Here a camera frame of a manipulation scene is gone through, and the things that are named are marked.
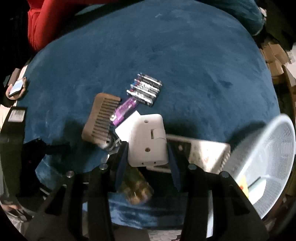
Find white rectangular adapter box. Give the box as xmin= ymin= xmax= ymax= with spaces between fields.
xmin=127 ymin=114 xmax=169 ymax=167

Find white power bank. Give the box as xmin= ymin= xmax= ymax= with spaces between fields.
xmin=248 ymin=177 xmax=267 ymax=204

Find amber pill bottle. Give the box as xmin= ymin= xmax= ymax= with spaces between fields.
xmin=119 ymin=165 xmax=154 ymax=205

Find white remote control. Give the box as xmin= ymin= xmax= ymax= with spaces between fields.
xmin=145 ymin=134 xmax=232 ymax=174

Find light blue plastic basket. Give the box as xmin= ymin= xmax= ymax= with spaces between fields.
xmin=223 ymin=114 xmax=295 ymax=218

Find brown wooden comb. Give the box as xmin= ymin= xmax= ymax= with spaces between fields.
xmin=81 ymin=93 xmax=121 ymax=150

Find white paper card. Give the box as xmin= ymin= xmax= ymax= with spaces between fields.
xmin=115 ymin=111 xmax=141 ymax=142

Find purple lighter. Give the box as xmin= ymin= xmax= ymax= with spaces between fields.
xmin=110 ymin=97 xmax=138 ymax=126

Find battery pack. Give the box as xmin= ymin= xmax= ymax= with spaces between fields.
xmin=126 ymin=73 xmax=163 ymax=107

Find smartphone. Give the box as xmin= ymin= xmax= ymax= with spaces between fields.
xmin=9 ymin=77 xmax=27 ymax=97

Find cardboard boxes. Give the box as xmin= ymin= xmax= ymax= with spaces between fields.
xmin=261 ymin=41 xmax=291 ymax=84

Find red sleeve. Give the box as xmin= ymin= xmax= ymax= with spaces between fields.
xmin=28 ymin=0 xmax=110 ymax=51

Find dark blue velvet blanket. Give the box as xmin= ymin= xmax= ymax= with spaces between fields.
xmin=205 ymin=0 xmax=264 ymax=36

